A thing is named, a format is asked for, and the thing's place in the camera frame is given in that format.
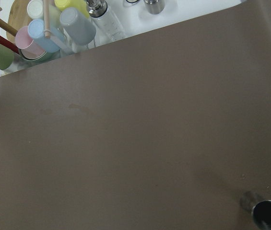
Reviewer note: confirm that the steel jigger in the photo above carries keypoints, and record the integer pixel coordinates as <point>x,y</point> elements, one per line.
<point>258,207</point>

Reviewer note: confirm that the clear pump bottle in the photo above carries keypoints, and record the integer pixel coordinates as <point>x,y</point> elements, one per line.
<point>105,19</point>

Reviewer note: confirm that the grey plastic cup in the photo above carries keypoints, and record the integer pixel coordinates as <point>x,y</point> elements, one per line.
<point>78,27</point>

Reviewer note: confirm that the blue plastic cup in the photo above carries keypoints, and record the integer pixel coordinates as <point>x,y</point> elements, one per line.
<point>36,32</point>

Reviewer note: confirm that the steel shaker cup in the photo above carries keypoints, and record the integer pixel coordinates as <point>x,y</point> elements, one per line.
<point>154,6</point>

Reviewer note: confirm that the yellow plastic cup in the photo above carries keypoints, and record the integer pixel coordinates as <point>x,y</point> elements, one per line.
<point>80,5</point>

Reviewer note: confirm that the pink plastic cup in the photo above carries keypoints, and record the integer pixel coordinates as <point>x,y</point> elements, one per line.
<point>29,48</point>

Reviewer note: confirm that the cup rack with cups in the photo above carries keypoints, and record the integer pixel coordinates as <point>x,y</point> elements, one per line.
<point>59,27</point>

